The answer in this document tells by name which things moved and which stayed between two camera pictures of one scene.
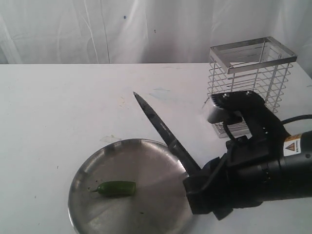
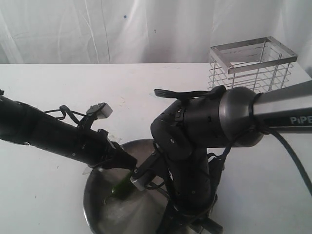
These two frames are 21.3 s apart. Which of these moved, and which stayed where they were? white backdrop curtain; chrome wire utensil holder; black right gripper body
Moved: black right gripper body
Stayed: chrome wire utensil holder; white backdrop curtain
